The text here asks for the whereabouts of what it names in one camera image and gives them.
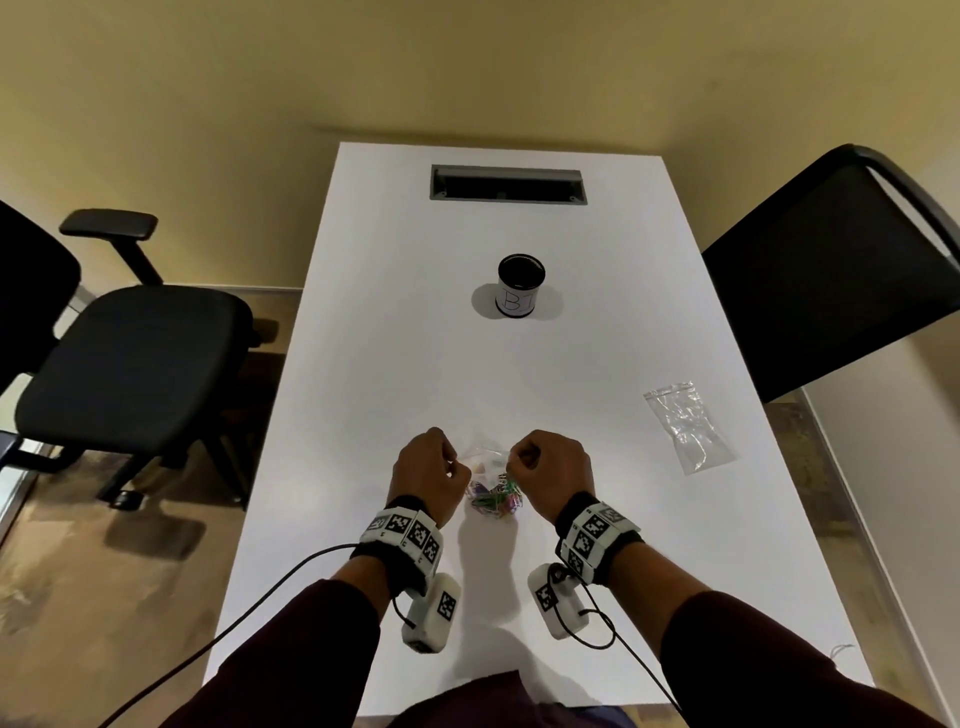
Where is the left wrist marker band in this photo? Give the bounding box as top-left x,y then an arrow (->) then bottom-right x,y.
358,506 -> 446,580

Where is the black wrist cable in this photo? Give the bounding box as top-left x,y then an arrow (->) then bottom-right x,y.
96,543 -> 421,728
546,564 -> 685,715

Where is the person's right forearm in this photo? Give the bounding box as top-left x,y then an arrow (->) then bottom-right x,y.
588,536 -> 948,728

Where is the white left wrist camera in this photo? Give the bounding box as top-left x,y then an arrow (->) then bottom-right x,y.
400,573 -> 461,654

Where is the black chair with mesh backrest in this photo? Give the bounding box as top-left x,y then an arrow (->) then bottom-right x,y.
700,144 -> 960,405

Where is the clear bag of coloured paper clips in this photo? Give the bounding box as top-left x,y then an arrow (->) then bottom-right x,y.
459,444 -> 526,523

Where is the black cup with white label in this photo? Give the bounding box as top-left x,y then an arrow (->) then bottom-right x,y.
495,254 -> 548,320

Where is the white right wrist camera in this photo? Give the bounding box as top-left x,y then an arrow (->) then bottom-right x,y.
526,563 -> 594,642

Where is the person's right hand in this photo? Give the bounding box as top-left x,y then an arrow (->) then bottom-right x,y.
506,429 -> 598,526

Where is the black office chair with armrest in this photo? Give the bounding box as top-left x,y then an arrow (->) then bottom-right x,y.
0,201 -> 264,513

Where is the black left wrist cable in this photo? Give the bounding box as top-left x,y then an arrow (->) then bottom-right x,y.
96,543 -> 421,728

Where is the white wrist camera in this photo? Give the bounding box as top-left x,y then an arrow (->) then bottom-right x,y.
526,563 -> 594,642
400,573 -> 461,654

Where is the person's left forearm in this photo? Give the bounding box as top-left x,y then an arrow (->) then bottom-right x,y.
161,541 -> 425,728

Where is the empty clear plastic zip bag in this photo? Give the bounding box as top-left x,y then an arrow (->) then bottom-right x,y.
642,381 -> 740,477

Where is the person's left hand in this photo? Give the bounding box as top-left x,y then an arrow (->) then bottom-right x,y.
390,427 -> 473,530

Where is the wrist marker band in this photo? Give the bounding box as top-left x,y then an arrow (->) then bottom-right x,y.
358,506 -> 446,580
554,500 -> 645,587

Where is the grey table cable tray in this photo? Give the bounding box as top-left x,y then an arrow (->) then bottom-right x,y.
429,165 -> 588,206

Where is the person's maroon clothed torso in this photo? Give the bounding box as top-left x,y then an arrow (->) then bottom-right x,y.
358,669 -> 680,728

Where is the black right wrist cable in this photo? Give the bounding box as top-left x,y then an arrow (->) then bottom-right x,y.
546,564 -> 685,715

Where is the right wrist marker band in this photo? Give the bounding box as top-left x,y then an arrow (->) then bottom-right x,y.
554,500 -> 645,587

